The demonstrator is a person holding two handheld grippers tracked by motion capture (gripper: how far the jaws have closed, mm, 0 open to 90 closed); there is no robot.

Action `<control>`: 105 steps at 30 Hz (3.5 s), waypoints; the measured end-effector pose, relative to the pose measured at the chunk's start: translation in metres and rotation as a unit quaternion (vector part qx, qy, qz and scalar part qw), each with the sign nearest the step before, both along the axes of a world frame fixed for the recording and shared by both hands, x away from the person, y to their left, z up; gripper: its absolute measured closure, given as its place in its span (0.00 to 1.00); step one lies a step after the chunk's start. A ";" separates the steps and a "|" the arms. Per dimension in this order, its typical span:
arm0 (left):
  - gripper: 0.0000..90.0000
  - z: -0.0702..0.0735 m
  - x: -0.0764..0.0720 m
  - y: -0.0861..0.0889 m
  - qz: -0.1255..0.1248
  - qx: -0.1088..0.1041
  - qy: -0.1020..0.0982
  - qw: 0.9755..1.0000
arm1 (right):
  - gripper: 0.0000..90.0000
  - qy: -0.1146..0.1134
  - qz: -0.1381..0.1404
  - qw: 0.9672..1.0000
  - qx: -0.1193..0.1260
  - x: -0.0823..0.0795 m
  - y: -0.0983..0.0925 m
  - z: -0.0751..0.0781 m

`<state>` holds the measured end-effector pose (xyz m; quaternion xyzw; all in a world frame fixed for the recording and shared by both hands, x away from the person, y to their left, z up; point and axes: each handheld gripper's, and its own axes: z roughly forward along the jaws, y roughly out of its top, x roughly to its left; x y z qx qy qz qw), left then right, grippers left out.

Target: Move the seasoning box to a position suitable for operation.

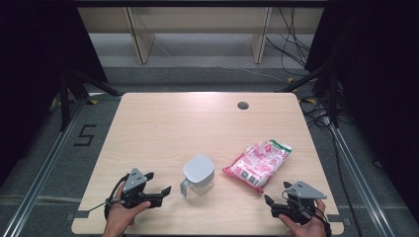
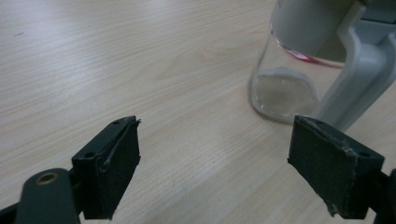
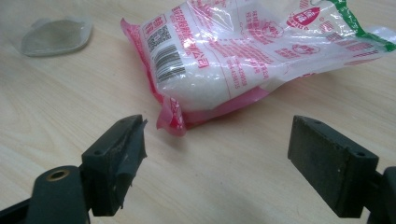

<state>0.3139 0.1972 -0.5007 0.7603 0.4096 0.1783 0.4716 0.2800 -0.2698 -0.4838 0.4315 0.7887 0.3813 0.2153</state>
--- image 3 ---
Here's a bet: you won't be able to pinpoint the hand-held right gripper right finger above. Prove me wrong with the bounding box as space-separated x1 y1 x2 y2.
287 115 380 218

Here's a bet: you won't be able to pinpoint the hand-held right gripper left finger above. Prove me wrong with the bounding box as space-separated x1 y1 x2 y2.
81 114 149 217

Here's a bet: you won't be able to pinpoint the clear plastic container with lid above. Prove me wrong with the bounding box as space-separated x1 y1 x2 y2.
20 16 94 58

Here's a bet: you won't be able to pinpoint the pink printed bag white granules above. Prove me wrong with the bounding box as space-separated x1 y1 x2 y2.
120 0 396 137

